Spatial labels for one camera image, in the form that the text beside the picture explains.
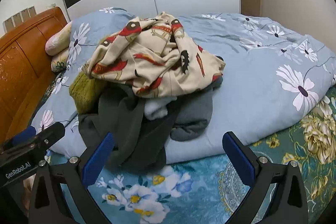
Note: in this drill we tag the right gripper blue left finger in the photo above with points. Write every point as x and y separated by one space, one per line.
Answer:
48 204

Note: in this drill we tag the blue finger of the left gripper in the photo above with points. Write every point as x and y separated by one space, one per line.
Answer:
25 135

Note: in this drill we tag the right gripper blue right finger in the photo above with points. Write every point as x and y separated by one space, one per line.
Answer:
288 203

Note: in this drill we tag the cream car-print pyjama garment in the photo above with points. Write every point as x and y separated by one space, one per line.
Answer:
156 58

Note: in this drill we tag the orange wooden headboard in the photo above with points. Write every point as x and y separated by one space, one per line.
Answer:
25 69

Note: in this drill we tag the olive green knitted garment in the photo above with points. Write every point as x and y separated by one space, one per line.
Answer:
85 92

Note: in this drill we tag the teal floral bed blanket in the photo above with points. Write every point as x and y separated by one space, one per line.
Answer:
209 190

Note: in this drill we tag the yellow floral pillow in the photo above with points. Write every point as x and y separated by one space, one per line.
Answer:
59 61

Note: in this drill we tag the pink floral pillow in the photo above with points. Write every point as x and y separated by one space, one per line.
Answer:
59 41

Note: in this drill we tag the dark grey fleece garment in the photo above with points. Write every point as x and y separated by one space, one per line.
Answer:
140 142

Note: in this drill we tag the light blue floral duvet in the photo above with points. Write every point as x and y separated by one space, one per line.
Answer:
272 78

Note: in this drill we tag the white fleece garment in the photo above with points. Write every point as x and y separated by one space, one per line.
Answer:
156 108

